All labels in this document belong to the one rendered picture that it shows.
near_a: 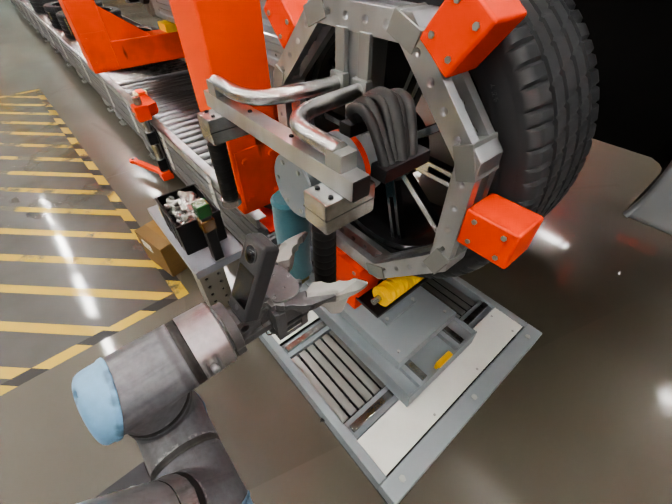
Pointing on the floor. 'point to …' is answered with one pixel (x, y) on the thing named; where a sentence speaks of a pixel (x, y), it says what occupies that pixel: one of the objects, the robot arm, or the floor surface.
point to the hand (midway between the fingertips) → (336, 252)
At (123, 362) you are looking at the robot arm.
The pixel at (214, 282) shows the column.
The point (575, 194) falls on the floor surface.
